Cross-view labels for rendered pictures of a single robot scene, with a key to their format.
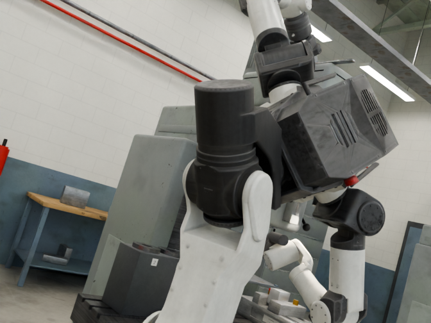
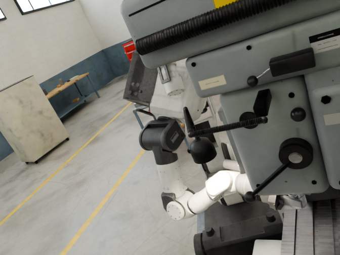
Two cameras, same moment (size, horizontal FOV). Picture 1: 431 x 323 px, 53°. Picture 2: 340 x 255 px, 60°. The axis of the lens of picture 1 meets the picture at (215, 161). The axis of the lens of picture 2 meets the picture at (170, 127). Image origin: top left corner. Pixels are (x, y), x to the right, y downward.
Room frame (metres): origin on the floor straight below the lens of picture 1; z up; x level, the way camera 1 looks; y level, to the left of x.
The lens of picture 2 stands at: (2.17, -0.73, 1.85)
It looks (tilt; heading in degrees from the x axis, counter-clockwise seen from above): 22 degrees down; 158
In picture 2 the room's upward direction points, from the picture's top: 24 degrees counter-clockwise
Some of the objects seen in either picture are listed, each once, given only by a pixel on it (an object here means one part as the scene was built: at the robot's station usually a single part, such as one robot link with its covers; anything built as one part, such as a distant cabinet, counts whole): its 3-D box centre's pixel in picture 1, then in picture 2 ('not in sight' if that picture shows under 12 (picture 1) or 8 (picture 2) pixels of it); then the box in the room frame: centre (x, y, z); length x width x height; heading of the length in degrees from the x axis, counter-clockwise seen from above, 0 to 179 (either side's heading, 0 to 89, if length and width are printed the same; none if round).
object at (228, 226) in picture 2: not in sight; (236, 201); (0.81, 0.02, 0.59); 0.64 x 0.52 x 0.33; 143
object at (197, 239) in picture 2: not in sight; (202, 250); (0.85, -0.34, 0.50); 0.20 x 0.05 x 0.20; 143
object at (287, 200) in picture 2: not in sight; (290, 202); (1.65, -0.28, 1.23); 0.06 x 0.02 x 0.03; 13
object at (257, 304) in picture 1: (279, 315); not in sight; (1.72, -0.41, 0.99); 0.35 x 0.15 x 0.11; 37
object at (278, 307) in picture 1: (287, 309); not in sight; (1.69, -0.42, 1.03); 0.15 x 0.06 x 0.04; 127
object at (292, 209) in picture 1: (297, 194); (237, 139); (1.55, -0.31, 1.45); 0.04 x 0.04 x 0.21; 35
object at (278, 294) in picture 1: (278, 297); not in sight; (1.74, -0.39, 1.05); 0.06 x 0.05 x 0.06; 127
